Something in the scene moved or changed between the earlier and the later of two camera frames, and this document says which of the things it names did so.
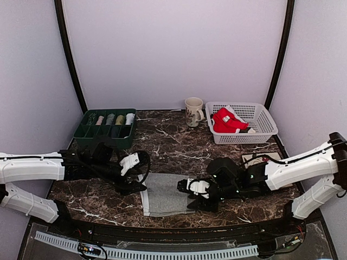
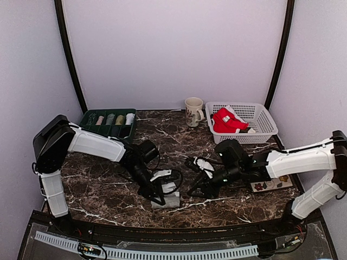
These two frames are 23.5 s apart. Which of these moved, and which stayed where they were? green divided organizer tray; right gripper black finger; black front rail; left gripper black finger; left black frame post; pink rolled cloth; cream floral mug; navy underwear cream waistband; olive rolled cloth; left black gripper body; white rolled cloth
Moved: left black gripper body; left gripper black finger; right gripper black finger
Stayed: green divided organizer tray; black front rail; white rolled cloth; pink rolled cloth; navy underwear cream waistband; cream floral mug; left black frame post; olive rolled cloth
